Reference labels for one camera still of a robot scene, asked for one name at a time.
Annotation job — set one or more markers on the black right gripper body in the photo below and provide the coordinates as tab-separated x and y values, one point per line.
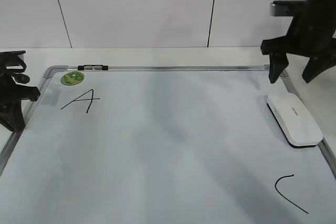
311	31

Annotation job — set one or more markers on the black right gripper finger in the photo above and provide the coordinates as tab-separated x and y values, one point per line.
318	63
278	62

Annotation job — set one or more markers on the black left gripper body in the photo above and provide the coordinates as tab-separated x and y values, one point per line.
13	79

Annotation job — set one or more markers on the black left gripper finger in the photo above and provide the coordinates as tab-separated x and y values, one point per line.
12	117

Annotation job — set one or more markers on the white board eraser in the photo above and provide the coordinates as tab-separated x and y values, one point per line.
295	120

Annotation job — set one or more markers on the round green magnet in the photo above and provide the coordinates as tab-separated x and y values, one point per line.
72	78

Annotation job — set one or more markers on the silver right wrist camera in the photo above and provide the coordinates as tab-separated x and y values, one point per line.
286	8

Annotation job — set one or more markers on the white board with aluminium frame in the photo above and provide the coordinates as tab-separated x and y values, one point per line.
156	145

